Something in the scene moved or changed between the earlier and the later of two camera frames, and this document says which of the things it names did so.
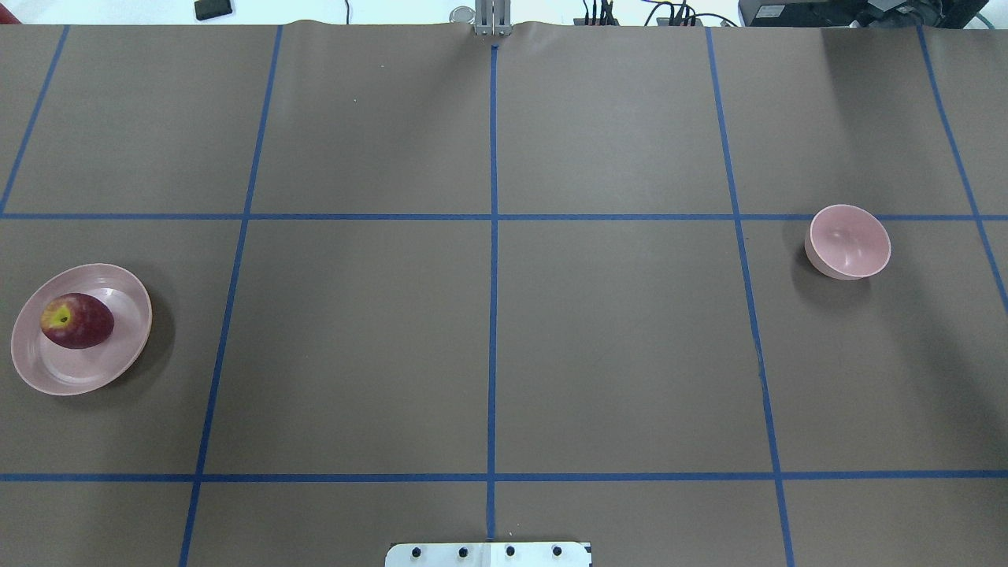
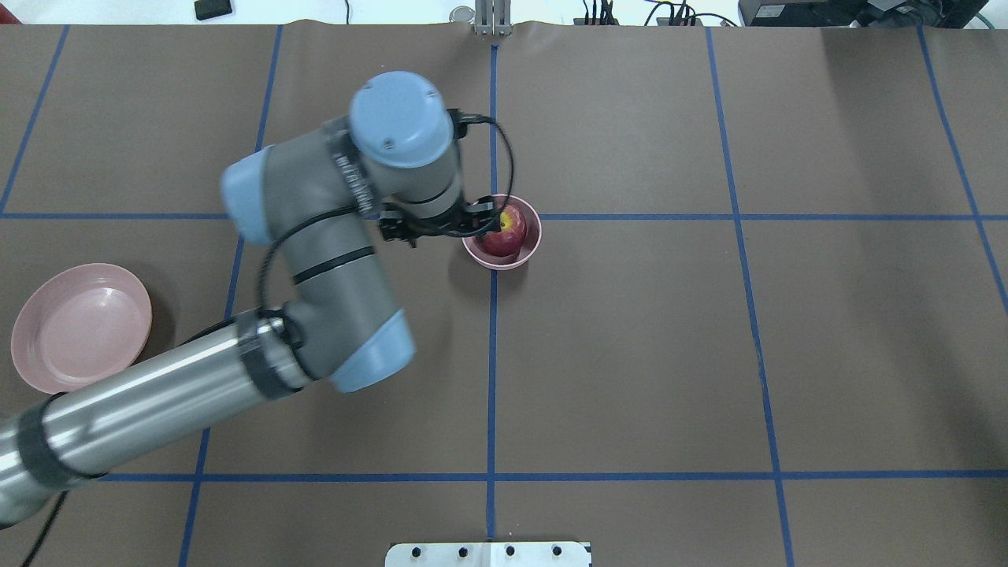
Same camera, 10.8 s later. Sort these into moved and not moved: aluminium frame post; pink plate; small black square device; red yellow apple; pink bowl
Moved: red yellow apple; pink bowl
Not moved: pink plate; aluminium frame post; small black square device
